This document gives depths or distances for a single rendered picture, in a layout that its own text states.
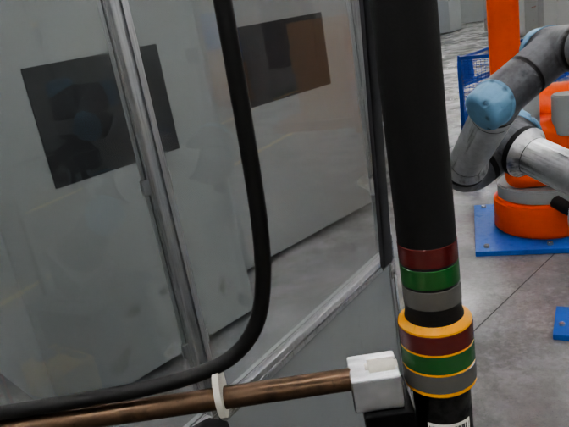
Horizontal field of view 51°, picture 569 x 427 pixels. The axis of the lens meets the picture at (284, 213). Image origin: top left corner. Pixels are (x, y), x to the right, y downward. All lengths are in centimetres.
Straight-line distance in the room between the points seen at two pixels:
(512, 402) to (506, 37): 246
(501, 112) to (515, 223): 343
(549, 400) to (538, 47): 209
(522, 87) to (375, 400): 76
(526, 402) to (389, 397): 257
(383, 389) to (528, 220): 404
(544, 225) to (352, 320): 277
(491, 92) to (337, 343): 92
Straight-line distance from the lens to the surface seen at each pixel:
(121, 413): 40
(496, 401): 294
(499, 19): 439
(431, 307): 35
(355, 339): 181
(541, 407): 292
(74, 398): 41
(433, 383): 37
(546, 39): 111
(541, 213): 436
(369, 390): 37
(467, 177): 133
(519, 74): 106
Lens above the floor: 176
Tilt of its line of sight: 18 degrees down
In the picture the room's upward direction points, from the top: 10 degrees counter-clockwise
